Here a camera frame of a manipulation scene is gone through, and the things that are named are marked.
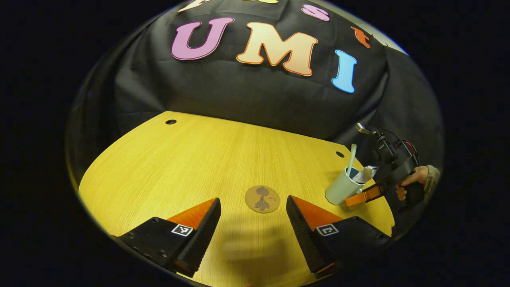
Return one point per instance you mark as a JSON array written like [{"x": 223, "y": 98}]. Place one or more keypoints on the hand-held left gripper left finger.
[{"x": 205, "y": 235}]

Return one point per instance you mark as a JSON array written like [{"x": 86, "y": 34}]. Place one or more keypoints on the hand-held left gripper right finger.
[{"x": 303, "y": 235}]

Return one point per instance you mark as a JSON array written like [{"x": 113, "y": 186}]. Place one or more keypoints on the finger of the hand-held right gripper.
[{"x": 364, "y": 195}]

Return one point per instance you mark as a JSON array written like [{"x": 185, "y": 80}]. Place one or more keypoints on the round brown coaster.
[{"x": 262, "y": 199}]

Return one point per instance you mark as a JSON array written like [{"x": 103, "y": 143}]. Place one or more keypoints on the wooden desktop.
[{"x": 179, "y": 167}]

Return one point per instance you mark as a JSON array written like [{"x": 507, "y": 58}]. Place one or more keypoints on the black backdrop cloth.
[{"x": 239, "y": 91}]

